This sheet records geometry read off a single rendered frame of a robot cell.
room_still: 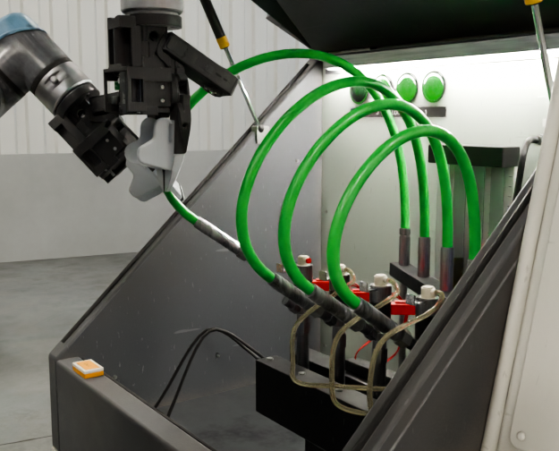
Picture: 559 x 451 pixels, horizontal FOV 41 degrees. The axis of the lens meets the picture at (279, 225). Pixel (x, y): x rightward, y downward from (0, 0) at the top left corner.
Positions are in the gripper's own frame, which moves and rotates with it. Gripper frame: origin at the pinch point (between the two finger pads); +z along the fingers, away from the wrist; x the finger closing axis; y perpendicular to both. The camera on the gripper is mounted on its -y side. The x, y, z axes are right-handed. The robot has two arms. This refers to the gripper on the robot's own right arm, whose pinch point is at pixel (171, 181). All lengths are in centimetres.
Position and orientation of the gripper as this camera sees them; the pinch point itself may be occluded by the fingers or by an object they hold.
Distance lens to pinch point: 96.1
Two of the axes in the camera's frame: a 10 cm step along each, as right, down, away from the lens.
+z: 0.0, 9.9, 1.4
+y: -8.2, 0.8, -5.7
